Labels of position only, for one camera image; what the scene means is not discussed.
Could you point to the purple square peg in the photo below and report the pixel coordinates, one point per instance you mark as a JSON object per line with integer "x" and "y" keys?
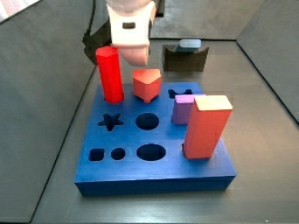
{"x": 183, "y": 115}

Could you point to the blue shape sorter base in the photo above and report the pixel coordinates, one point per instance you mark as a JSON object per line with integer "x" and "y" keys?
{"x": 132, "y": 149}

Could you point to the orange rectangular peg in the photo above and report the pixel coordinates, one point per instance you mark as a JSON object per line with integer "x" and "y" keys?
{"x": 210, "y": 114}

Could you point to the black curved fixture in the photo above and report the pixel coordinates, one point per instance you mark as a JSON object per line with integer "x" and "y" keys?
{"x": 183, "y": 61}

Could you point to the red hexagonal peg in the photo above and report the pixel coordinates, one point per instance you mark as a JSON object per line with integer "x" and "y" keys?
{"x": 110, "y": 74}

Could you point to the red pentagon peg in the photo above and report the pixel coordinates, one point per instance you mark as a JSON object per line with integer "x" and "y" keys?
{"x": 147, "y": 83}

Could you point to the light blue square-circle object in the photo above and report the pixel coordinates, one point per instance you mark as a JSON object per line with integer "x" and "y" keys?
{"x": 188, "y": 46}

